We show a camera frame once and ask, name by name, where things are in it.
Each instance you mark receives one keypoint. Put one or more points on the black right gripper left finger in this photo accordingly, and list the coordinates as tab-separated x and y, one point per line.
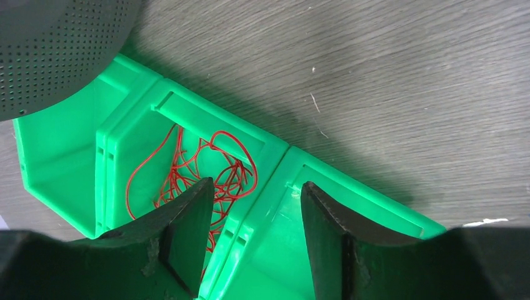
160	255

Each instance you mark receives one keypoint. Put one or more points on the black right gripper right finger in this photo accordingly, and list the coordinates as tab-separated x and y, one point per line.
353	257

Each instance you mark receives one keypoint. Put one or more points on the green plastic bin right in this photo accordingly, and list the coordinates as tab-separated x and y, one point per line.
262	253

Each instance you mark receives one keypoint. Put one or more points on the green plastic bin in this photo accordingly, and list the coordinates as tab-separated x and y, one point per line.
262	253
57	146
170	138

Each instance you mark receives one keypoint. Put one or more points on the green plastic bin middle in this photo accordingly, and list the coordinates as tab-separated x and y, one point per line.
170	138

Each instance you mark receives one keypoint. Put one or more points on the green plastic bin left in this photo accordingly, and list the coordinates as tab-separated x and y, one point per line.
57	146

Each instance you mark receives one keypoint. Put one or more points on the black cable spool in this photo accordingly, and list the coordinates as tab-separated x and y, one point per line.
52	49

